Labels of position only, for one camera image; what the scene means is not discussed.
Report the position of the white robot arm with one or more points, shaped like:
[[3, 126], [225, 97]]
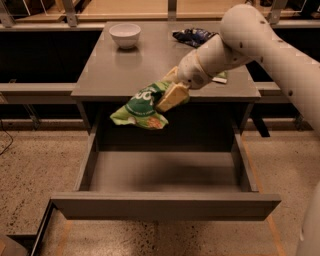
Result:
[[245, 36]]

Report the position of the grey metal rail frame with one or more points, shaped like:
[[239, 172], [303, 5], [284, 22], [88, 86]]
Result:
[[53, 93]]

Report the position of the green rice chip bag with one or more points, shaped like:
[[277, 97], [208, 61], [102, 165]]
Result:
[[140, 110]]

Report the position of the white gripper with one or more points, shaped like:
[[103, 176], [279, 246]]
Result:
[[190, 71]]

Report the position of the green jalapeno chip bag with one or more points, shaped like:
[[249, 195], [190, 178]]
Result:
[[221, 77]]

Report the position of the white ceramic bowl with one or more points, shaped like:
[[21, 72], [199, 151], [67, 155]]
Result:
[[125, 35]]

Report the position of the open grey top drawer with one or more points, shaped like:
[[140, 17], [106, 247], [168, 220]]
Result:
[[188, 171]]

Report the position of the grey drawer cabinet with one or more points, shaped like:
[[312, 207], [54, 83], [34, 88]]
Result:
[[112, 75]]

